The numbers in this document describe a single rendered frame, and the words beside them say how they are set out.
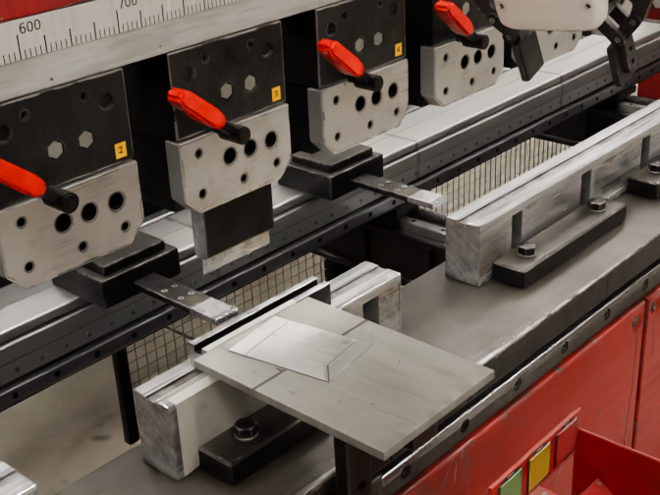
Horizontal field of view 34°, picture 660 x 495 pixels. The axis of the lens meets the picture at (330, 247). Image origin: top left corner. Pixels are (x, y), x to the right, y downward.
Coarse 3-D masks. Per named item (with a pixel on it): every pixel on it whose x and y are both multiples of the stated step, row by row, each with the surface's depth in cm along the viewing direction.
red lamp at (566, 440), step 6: (576, 420) 131; (570, 426) 130; (576, 426) 131; (564, 432) 129; (570, 432) 131; (558, 438) 128; (564, 438) 130; (570, 438) 131; (558, 444) 129; (564, 444) 130; (570, 444) 131; (558, 450) 129; (564, 450) 131; (570, 450) 132; (558, 456) 130; (564, 456) 131; (558, 462) 130
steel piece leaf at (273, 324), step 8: (272, 320) 122; (280, 320) 121; (288, 320) 121; (264, 328) 120; (272, 328) 120; (248, 336) 119; (256, 336) 118; (264, 336) 118; (240, 344) 117; (248, 344) 117; (256, 344) 117; (232, 352) 116; (240, 352) 116
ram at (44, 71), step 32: (0, 0) 84; (32, 0) 87; (64, 0) 89; (256, 0) 105; (288, 0) 108; (320, 0) 112; (128, 32) 94; (160, 32) 97; (192, 32) 100; (224, 32) 103; (32, 64) 88; (64, 64) 90; (96, 64) 93; (0, 96) 87
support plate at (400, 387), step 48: (240, 336) 119; (384, 336) 118; (240, 384) 111; (288, 384) 110; (336, 384) 110; (384, 384) 109; (432, 384) 109; (480, 384) 109; (336, 432) 103; (384, 432) 102
